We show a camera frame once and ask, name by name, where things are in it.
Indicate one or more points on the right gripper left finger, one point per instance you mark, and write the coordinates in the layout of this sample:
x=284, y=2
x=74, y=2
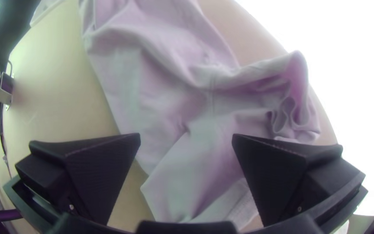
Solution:
x=93, y=175

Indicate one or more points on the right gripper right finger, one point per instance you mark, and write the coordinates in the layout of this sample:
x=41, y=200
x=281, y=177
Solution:
x=278, y=178

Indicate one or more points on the grey t-shirt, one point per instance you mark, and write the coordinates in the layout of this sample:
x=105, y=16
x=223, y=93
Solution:
x=174, y=97

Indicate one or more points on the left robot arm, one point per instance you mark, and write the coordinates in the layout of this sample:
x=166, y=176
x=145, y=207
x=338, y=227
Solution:
x=8, y=26

